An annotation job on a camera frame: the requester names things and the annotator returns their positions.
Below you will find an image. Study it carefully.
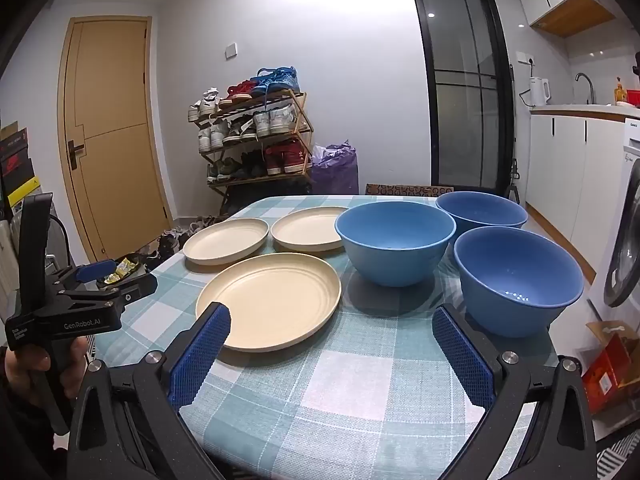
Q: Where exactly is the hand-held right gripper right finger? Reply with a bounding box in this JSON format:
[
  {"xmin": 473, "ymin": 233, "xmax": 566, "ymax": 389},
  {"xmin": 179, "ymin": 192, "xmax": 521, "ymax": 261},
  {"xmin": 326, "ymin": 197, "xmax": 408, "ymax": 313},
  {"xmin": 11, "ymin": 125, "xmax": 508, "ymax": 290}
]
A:
[{"xmin": 431, "ymin": 302, "xmax": 598, "ymax": 480}]

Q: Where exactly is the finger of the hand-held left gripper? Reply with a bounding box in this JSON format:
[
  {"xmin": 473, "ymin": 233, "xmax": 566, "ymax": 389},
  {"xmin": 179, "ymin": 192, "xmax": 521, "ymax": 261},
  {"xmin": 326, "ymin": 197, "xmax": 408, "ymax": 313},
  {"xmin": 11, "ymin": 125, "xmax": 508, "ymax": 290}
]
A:
[
  {"xmin": 57, "ymin": 275, "xmax": 159, "ymax": 309},
  {"xmin": 50, "ymin": 259, "xmax": 119, "ymax": 291}
]

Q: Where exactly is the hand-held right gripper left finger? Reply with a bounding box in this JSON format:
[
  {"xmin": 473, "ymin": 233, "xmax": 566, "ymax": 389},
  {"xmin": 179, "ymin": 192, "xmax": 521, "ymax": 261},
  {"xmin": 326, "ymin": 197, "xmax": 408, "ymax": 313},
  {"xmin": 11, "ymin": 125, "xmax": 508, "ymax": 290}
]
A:
[{"xmin": 67, "ymin": 301, "xmax": 233, "ymax": 480}]

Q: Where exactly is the beige plate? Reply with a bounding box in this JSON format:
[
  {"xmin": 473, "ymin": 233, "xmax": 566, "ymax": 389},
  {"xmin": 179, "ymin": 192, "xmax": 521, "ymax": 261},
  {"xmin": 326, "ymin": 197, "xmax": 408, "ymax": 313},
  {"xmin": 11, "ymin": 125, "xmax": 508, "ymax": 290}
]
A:
[
  {"xmin": 270, "ymin": 206, "xmax": 351, "ymax": 253},
  {"xmin": 195, "ymin": 252, "xmax": 342, "ymax": 352},
  {"xmin": 182, "ymin": 218, "xmax": 271, "ymax": 267}
]

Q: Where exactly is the light blue bowl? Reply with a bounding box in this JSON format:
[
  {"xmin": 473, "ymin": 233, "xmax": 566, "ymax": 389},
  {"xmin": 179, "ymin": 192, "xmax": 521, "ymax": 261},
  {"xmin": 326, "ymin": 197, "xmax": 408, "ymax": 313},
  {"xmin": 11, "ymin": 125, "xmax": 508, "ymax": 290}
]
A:
[{"xmin": 334, "ymin": 201, "xmax": 457, "ymax": 288}]

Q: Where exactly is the person's left hand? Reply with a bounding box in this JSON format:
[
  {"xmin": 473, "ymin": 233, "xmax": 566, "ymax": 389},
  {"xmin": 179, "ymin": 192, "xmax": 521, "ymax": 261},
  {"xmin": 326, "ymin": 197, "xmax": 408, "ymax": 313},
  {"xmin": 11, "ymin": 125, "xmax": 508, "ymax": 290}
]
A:
[{"xmin": 4, "ymin": 337, "xmax": 89, "ymax": 406}]

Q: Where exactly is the trash bin with yellow packets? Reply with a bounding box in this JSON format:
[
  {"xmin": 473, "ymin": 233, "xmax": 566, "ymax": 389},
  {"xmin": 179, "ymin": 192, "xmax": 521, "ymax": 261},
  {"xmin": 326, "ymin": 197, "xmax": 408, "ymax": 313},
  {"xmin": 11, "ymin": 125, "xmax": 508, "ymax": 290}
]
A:
[{"xmin": 95, "ymin": 255, "xmax": 151, "ymax": 291}]

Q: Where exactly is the pile of dark shoes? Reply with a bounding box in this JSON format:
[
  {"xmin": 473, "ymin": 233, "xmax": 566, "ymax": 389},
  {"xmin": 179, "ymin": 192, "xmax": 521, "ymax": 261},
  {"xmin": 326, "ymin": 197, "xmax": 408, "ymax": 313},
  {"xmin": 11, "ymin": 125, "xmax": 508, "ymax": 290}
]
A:
[{"xmin": 140, "ymin": 215, "xmax": 231, "ymax": 261}]

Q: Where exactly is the silver ribbed suitcase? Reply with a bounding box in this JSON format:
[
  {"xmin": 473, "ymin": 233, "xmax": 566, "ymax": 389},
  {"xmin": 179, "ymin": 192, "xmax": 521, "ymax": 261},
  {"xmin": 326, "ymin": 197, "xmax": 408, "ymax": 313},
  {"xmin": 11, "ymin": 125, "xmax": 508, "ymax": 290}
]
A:
[{"xmin": 0, "ymin": 217, "xmax": 76, "ymax": 311}]

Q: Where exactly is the teal checked tablecloth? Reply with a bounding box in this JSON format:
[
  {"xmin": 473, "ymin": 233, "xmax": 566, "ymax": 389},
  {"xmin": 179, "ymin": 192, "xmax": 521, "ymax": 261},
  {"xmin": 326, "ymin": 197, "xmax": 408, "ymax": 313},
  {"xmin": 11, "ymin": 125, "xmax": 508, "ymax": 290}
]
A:
[{"xmin": 92, "ymin": 194, "xmax": 561, "ymax": 480}]

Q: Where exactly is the stack of printed boxes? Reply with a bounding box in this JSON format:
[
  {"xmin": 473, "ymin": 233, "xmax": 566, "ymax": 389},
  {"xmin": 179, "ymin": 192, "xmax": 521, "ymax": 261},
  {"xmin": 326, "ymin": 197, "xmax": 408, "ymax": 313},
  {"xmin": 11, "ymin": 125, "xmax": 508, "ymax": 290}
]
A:
[{"xmin": 0, "ymin": 120, "xmax": 41, "ymax": 211}]

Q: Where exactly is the red cardboard box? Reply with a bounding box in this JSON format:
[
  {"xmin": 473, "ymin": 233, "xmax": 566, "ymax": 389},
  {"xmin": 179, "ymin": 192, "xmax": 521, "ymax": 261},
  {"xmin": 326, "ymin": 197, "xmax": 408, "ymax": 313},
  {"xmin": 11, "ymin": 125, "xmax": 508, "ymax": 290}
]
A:
[{"xmin": 581, "ymin": 320, "xmax": 640, "ymax": 415}]

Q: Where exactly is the wooden door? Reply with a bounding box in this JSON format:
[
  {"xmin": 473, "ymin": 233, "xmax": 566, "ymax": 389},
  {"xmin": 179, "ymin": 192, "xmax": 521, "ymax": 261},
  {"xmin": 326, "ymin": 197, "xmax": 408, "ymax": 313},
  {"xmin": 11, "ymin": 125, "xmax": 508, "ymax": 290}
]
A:
[{"xmin": 57, "ymin": 16, "xmax": 173, "ymax": 263}]

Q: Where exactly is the patterned doormat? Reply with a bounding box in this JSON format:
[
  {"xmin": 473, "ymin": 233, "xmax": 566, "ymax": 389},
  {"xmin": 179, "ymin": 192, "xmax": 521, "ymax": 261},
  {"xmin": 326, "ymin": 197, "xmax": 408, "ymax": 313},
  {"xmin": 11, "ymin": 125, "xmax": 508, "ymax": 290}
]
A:
[{"xmin": 366, "ymin": 184, "xmax": 454, "ymax": 197}]

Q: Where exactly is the grey stick vacuum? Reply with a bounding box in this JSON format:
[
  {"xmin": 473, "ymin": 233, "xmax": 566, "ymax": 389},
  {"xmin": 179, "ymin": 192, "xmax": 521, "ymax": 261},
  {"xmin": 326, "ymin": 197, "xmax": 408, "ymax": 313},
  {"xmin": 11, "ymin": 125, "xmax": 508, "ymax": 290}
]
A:
[{"xmin": 507, "ymin": 65, "xmax": 523, "ymax": 206}]

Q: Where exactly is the black white patterned rug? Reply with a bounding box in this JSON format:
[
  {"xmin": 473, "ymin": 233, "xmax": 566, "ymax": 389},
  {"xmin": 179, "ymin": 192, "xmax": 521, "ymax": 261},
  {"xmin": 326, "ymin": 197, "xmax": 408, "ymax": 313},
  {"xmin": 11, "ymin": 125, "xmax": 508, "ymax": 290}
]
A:
[{"xmin": 597, "ymin": 432, "xmax": 640, "ymax": 480}]

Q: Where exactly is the white base cabinet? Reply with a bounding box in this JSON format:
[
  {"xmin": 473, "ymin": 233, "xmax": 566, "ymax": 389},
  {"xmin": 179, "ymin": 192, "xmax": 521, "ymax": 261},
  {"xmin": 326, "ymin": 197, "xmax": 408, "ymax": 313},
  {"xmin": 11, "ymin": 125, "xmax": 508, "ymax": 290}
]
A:
[{"xmin": 522, "ymin": 105, "xmax": 631, "ymax": 281}]

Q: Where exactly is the wooden shoe rack with shoes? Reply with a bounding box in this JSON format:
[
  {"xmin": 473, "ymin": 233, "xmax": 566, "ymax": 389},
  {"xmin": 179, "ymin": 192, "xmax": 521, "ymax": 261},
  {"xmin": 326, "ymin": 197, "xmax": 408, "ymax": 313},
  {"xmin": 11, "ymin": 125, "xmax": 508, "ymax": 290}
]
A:
[{"xmin": 187, "ymin": 65, "xmax": 313, "ymax": 183}]

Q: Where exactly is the purple plastic bag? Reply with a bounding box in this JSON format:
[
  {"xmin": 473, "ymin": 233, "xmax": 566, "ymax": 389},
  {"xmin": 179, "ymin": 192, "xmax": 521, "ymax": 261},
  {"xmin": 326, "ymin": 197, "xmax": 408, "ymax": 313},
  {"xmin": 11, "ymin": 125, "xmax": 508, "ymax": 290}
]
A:
[{"xmin": 311, "ymin": 141, "xmax": 359, "ymax": 196}]

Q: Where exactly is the black framed glass door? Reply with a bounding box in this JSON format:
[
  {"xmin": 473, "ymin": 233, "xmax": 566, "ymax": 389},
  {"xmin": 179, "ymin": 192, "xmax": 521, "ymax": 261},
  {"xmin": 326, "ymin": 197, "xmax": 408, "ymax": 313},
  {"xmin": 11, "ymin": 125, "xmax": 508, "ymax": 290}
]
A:
[{"xmin": 407, "ymin": 0, "xmax": 516, "ymax": 201}]

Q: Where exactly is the white washing machine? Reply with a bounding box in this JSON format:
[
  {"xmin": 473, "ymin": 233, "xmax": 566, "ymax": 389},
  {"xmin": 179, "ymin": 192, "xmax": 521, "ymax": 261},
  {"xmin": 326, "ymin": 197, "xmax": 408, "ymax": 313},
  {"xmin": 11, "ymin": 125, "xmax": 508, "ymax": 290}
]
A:
[{"xmin": 587, "ymin": 117, "xmax": 640, "ymax": 341}]

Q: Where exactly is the white electric kettle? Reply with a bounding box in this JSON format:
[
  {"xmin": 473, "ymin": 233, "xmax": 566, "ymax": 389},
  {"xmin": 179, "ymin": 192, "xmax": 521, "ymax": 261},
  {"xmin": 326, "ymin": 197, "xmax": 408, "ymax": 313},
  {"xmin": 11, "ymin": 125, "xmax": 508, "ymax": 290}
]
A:
[{"xmin": 529, "ymin": 76, "xmax": 552, "ymax": 107}]

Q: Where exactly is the metal faucet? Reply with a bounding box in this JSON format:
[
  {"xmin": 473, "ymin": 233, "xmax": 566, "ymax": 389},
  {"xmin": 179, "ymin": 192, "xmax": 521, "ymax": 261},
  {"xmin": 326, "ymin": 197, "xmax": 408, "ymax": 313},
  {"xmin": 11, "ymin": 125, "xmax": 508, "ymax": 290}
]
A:
[{"xmin": 575, "ymin": 72, "xmax": 596, "ymax": 105}]

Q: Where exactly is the black cable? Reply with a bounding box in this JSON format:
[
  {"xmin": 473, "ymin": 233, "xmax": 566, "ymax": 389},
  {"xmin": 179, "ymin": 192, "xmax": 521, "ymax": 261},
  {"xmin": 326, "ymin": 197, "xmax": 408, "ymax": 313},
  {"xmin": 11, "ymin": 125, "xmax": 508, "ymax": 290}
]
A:
[{"xmin": 47, "ymin": 212, "xmax": 71, "ymax": 268}]

